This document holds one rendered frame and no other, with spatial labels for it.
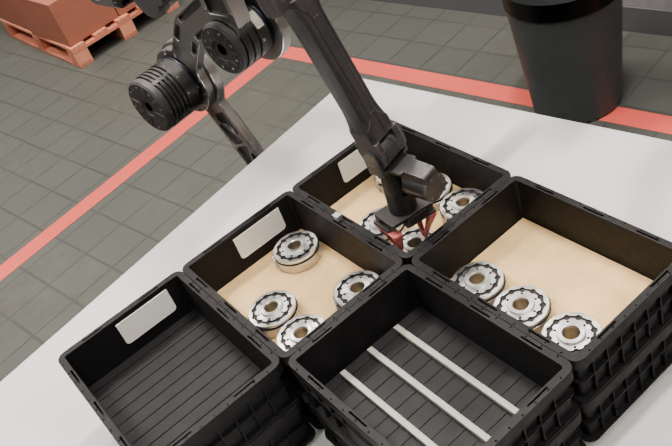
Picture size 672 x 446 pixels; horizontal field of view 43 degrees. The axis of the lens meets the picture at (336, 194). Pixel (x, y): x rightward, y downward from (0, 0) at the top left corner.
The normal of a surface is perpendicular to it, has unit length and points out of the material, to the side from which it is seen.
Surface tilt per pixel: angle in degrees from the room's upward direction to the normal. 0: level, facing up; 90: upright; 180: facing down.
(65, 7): 90
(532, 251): 0
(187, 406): 0
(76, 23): 90
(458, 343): 0
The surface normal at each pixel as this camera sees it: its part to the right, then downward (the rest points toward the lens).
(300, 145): -0.29, -0.75
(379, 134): 0.66, 0.13
